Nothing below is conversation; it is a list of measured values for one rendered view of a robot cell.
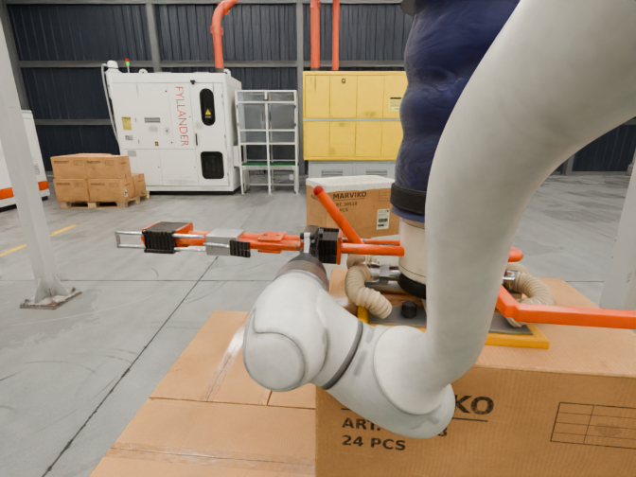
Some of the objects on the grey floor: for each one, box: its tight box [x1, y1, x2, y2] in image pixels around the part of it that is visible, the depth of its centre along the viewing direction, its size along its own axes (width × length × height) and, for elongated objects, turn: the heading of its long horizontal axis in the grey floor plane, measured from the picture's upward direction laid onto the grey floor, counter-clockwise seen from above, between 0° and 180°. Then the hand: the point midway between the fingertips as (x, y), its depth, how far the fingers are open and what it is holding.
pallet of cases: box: [50, 153, 150, 208], centre depth 685 cm, size 121×103×90 cm
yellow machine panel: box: [303, 71, 408, 180], centre depth 803 cm, size 222×91×248 cm, turn 90°
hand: (314, 244), depth 78 cm, fingers closed on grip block, 4 cm apart
